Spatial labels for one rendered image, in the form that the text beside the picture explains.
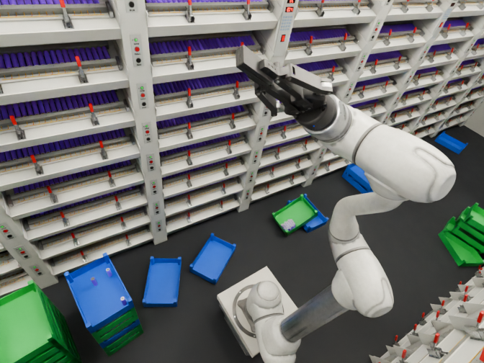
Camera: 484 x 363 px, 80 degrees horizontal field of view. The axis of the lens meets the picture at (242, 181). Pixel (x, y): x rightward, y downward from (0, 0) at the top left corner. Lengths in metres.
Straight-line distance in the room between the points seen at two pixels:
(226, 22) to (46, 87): 0.74
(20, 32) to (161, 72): 0.48
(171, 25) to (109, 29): 0.23
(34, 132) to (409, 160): 1.29
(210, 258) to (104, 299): 0.79
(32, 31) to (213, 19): 0.64
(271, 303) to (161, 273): 0.87
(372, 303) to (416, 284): 1.56
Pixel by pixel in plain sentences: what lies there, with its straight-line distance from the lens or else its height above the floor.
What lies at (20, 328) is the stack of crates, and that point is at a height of 0.40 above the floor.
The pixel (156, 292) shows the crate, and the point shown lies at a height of 0.00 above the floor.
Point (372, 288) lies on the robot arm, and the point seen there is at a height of 1.04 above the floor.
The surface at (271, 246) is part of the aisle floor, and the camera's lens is 2.24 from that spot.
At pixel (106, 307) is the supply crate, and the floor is 0.40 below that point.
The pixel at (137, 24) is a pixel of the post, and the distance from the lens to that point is 1.24.
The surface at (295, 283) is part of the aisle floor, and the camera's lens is 2.14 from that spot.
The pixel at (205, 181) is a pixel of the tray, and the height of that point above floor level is 0.49.
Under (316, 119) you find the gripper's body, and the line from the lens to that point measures 0.57.
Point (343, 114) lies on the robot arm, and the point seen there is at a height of 1.57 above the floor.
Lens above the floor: 1.86
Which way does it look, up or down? 45 degrees down
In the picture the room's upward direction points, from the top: 11 degrees clockwise
